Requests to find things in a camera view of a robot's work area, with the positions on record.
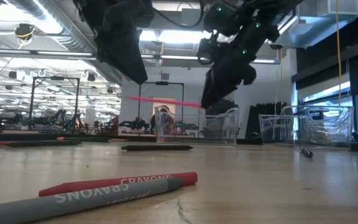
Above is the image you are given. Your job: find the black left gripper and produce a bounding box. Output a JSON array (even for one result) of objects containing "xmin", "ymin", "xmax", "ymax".
[{"xmin": 75, "ymin": 0, "xmax": 155, "ymax": 85}]

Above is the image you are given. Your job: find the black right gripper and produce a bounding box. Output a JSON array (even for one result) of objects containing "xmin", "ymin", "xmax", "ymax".
[{"xmin": 200, "ymin": 40, "xmax": 257, "ymax": 110}]

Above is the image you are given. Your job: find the pink pencil orange eraser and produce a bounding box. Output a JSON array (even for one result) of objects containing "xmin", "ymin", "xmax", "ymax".
[{"xmin": 128, "ymin": 95, "xmax": 203, "ymax": 109}]

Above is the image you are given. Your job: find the red crayon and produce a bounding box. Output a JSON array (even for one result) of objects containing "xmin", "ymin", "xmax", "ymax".
[{"xmin": 38, "ymin": 172, "xmax": 199, "ymax": 198}]

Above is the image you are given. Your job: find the clear plastic bin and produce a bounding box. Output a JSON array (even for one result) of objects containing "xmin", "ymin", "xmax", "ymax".
[
  {"xmin": 259, "ymin": 105, "xmax": 356, "ymax": 151},
  {"xmin": 154, "ymin": 105, "xmax": 239, "ymax": 146}
]

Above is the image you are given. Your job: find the long linear ceiling lamp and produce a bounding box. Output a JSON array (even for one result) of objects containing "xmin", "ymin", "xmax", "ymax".
[{"xmin": 0, "ymin": 48, "xmax": 281, "ymax": 65}]

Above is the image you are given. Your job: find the black room divider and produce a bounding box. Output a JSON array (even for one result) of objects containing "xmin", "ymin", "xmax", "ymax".
[{"xmin": 247, "ymin": 101, "xmax": 288, "ymax": 140}]

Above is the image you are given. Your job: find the grey ceiling unit box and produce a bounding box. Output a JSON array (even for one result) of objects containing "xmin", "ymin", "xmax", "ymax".
[{"xmin": 181, "ymin": 7, "xmax": 203, "ymax": 27}]

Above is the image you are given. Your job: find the grey crayon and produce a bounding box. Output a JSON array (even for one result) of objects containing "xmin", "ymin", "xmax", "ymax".
[{"xmin": 0, "ymin": 177, "xmax": 185, "ymax": 224}]

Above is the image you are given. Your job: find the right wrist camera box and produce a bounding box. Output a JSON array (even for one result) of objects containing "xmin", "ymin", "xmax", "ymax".
[{"xmin": 196, "ymin": 36, "xmax": 219, "ymax": 65}]

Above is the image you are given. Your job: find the black gantry frame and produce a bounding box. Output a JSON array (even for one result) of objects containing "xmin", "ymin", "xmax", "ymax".
[
  {"xmin": 29, "ymin": 75, "xmax": 81, "ymax": 128},
  {"xmin": 137, "ymin": 81, "xmax": 185, "ymax": 125}
]

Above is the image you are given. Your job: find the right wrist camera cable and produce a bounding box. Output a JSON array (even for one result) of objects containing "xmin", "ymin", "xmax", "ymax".
[{"xmin": 152, "ymin": 5, "xmax": 206, "ymax": 30}]

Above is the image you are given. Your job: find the black yellow ceiling cable coil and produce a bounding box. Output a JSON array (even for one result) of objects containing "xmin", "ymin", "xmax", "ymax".
[{"xmin": 13, "ymin": 22, "xmax": 37, "ymax": 50}]

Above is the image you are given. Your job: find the black table frame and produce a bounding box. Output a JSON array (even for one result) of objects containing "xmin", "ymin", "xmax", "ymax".
[{"xmin": 0, "ymin": 130, "xmax": 358, "ymax": 154}]

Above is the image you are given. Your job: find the yellow hanging cable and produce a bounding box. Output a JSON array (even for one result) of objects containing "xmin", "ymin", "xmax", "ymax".
[{"xmin": 335, "ymin": 0, "xmax": 344, "ymax": 105}]

